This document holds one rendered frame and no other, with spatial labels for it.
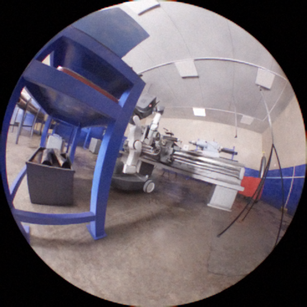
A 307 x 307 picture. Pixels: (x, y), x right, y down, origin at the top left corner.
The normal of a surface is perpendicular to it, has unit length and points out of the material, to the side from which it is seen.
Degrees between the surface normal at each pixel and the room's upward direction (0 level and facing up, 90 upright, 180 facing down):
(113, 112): 90
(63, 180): 90
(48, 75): 90
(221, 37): 180
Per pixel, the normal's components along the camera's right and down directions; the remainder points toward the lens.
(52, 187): 0.83, 0.22
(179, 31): -0.29, 0.96
